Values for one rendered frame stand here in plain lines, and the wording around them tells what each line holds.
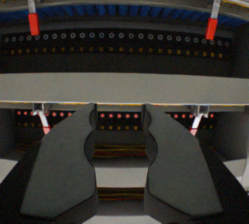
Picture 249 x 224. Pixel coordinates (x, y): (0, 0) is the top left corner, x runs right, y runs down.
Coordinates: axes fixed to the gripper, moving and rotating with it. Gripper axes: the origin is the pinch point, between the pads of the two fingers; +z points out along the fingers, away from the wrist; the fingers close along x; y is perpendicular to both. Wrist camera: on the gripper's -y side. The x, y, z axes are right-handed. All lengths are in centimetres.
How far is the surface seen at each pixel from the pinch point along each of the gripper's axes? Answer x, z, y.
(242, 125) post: 29.9, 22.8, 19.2
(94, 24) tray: -5.0, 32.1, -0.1
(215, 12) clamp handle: 14.0, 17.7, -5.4
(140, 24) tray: 4.6, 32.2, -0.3
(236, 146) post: 29.9, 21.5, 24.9
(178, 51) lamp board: 12.9, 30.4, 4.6
